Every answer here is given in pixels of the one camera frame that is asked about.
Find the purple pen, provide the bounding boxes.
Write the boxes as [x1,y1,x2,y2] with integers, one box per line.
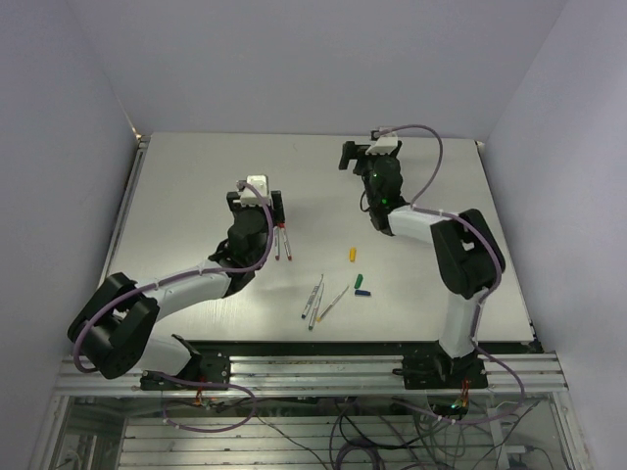
[273,223,281,260]

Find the red pen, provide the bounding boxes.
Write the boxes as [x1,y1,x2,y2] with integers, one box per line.
[280,229,293,261]

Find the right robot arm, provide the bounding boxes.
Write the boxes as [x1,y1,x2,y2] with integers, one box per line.
[338,141,506,388]

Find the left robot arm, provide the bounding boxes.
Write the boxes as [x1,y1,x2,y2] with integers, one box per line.
[68,183,285,389]

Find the blue pen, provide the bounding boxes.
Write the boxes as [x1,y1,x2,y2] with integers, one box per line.
[301,274,324,319]

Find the green pen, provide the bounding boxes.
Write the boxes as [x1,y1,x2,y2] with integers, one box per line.
[308,282,325,331]

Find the yellow pen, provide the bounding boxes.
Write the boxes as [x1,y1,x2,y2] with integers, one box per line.
[316,285,350,323]

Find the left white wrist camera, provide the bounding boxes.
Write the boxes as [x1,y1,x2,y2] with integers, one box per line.
[237,174,270,206]

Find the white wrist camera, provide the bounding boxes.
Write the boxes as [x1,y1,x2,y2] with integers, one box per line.
[365,128,399,156]
[237,174,270,206]

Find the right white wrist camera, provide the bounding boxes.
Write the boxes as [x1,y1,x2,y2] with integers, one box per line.
[365,128,399,156]

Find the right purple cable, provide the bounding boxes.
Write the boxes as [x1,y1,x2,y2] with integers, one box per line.
[371,123,528,407]

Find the purple cable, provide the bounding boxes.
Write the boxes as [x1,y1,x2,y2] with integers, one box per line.
[371,123,528,407]
[72,179,275,376]

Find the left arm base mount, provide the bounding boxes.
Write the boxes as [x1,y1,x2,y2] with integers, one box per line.
[137,334,230,391]

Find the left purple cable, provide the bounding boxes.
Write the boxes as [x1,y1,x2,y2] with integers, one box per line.
[72,179,275,376]

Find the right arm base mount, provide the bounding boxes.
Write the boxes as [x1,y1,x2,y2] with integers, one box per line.
[392,350,488,390]

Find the loose cables under table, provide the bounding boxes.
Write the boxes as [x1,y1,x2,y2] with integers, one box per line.
[161,386,535,470]

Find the aluminium frame rails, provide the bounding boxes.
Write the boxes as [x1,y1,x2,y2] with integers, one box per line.
[32,343,591,469]

